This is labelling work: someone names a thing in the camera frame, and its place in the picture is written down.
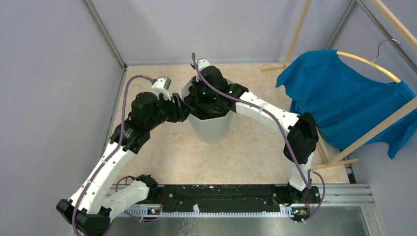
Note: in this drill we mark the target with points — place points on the white slotted cable duct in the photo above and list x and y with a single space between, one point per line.
144 211

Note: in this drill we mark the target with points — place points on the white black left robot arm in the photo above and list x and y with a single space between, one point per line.
91 210

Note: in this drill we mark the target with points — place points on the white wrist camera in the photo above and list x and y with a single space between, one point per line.
160 88
201 64

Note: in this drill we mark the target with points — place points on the blue t-shirt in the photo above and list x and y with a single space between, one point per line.
344 103

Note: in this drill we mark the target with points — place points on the wooden clothes rack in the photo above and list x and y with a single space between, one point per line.
395 131

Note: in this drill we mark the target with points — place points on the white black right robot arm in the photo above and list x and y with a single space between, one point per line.
298 131

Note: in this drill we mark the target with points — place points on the black plastic trash bag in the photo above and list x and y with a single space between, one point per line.
204 114

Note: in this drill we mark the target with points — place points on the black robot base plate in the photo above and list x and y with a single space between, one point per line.
229 198

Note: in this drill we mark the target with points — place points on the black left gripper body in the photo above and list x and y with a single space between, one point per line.
166 110

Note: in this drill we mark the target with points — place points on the wooden clothes hanger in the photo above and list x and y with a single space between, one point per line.
372 62

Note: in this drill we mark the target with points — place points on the white translucent trash bin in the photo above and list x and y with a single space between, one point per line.
210 130

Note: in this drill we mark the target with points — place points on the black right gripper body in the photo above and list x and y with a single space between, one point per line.
201 95

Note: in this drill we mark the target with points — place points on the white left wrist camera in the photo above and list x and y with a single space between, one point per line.
160 88

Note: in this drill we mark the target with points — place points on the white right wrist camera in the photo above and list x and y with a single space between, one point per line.
201 64

